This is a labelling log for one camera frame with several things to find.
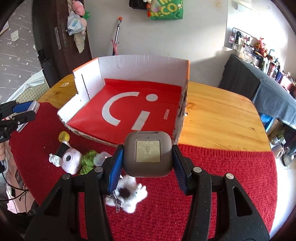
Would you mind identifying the black backpack on wall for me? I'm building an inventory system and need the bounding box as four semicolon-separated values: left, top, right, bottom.
129;0;147;10

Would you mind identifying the pink toy camera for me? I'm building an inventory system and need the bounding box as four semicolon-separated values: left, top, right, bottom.
61;148;82;175

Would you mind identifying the red knitted mat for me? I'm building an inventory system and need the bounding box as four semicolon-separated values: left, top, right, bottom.
9;102;277;240

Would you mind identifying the white doorbell device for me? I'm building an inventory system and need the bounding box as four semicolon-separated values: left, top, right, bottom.
15;100;40;133

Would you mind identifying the orange white cardboard box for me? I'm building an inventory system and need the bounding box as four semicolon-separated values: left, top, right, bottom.
58;55;190;146

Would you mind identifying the yellow round lid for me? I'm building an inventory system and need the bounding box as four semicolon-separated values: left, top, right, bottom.
58;131;70;143

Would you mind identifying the grey cloth covered desk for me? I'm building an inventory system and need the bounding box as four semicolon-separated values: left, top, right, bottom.
218;54;295;129

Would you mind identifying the green tote bag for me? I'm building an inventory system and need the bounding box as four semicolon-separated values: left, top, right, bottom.
144;0;184;20

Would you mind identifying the orange tipped mop stick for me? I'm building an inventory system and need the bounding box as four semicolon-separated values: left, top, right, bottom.
111;16;122;56

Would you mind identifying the green plush keychain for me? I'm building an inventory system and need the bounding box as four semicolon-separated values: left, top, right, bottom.
80;150;97;175

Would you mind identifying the white fluffy plush toy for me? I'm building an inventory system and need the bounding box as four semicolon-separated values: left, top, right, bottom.
105;175;147;213

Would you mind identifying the grey rounded case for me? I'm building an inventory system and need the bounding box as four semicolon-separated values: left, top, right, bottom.
122;131;173;177

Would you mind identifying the pink plush on door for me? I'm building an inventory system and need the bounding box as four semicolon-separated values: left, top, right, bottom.
72;1;87;34

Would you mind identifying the dark wooden door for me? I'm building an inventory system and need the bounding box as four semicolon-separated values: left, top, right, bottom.
32;0;92;87

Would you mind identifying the plastic bag on door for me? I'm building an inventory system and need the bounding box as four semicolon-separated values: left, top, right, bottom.
67;11;87;36

